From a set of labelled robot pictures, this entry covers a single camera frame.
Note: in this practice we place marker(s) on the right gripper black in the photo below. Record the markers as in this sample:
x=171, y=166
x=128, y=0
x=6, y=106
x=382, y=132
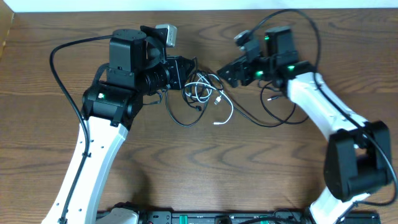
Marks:
x=242, y=65

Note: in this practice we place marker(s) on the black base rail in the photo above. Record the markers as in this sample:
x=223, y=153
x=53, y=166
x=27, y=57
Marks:
x=164, y=217

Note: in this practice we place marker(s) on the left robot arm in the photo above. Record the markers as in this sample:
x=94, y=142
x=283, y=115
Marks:
x=138, y=66

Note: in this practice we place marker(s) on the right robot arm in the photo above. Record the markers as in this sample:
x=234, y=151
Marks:
x=358, y=156

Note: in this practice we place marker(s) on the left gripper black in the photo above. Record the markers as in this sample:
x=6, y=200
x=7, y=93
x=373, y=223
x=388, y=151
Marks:
x=181, y=71

